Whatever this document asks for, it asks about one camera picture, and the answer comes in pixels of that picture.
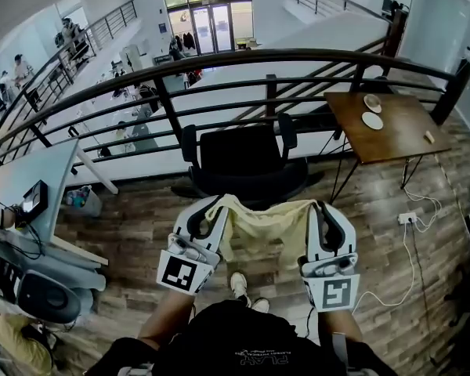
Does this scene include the person's left white shoe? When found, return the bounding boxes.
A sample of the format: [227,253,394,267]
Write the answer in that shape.
[230,271,253,309]

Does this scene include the person's black shirt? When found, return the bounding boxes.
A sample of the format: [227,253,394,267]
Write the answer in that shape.
[85,298,397,376]

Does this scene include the glass entrance door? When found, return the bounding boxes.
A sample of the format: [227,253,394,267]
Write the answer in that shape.
[189,2,235,55]

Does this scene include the clear bin of items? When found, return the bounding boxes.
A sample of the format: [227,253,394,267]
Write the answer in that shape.
[63,184,103,218]

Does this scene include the person's right forearm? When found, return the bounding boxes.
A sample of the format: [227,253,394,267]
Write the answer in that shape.
[316,307,364,345]

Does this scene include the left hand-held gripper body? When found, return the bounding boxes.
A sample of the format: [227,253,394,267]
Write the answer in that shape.
[156,195,230,295]

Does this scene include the grey shoulder strap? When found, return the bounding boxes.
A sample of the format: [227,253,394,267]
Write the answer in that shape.
[330,331,350,374]
[118,362,154,376]

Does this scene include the black box device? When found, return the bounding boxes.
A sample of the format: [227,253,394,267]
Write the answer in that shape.
[20,179,50,224]

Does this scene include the black office chair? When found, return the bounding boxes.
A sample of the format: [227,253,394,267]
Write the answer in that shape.
[179,111,311,212]

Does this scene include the brown wooden table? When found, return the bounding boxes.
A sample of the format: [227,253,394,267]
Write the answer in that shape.
[323,89,452,206]

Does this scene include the round pale plate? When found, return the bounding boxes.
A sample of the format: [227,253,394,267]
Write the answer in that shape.
[360,111,385,131]

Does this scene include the curved dark balcony railing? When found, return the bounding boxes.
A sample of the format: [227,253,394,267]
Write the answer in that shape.
[0,47,470,174]

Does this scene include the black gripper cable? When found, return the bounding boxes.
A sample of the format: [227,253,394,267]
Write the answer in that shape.
[302,306,319,341]

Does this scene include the straight dark metal railing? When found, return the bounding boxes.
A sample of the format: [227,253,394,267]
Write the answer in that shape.
[0,0,139,140]
[283,0,393,25]

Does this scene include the white power cable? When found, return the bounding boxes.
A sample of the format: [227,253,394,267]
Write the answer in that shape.
[404,185,443,233]
[351,221,417,313]

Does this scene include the rack of dark coats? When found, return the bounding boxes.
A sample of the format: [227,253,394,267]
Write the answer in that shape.
[173,32,197,52]

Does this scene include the small wooden bowl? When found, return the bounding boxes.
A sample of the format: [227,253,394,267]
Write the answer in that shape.
[363,92,383,114]

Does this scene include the pale yellow clothes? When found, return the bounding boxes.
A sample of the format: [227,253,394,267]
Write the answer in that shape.
[204,193,317,272]

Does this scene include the person's left forearm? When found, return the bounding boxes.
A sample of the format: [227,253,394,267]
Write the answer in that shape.
[138,289,197,353]

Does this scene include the white cabinet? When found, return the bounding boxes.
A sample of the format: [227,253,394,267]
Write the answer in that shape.
[118,44,144,74]

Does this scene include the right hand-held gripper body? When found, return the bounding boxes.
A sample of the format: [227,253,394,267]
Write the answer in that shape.
[299,200,361,313]

